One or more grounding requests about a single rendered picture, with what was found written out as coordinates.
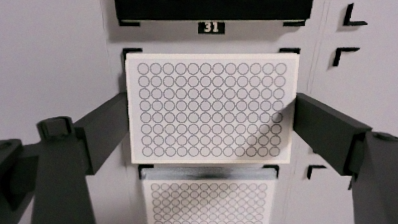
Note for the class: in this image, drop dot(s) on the black plate lid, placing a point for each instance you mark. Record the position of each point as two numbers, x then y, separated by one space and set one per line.
213 10

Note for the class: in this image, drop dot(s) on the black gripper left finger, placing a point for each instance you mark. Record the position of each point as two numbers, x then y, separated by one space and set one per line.
58 182

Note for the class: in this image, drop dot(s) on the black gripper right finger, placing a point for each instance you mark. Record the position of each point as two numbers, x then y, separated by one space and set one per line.
354 149

